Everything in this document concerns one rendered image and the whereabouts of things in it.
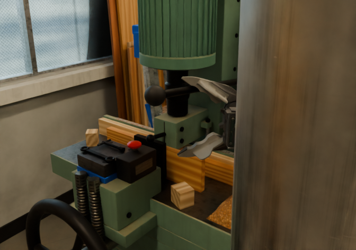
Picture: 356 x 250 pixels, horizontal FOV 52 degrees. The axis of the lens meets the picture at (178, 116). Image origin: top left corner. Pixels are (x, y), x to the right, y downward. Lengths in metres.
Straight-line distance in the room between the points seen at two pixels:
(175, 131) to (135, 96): 1.48
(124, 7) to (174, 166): 1.62
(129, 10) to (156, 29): 1.60
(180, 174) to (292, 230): 0.67
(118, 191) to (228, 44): 0.43
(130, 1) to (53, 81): 0.70
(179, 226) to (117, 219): 0.13
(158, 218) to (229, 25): 0.47
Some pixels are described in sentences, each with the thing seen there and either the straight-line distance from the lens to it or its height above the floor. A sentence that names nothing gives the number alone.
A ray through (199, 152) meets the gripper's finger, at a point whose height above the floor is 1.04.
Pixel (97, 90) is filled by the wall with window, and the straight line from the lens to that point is 2.45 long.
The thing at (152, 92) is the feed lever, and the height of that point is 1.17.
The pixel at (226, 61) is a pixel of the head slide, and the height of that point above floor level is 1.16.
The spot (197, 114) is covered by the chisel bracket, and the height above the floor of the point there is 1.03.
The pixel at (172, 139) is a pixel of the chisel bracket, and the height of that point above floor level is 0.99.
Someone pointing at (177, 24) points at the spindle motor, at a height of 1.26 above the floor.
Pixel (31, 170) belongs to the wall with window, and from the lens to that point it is 2.27.
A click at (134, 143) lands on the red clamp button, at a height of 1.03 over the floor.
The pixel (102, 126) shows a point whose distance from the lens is 1.13.
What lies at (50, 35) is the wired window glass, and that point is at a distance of 2.27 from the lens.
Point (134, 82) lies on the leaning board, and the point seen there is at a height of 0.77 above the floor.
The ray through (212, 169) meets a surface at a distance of 0.87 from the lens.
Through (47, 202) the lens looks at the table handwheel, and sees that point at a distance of 0.75.
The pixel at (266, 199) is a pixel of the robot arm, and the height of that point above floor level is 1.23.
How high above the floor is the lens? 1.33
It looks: 20 degrees down
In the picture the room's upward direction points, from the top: straight up
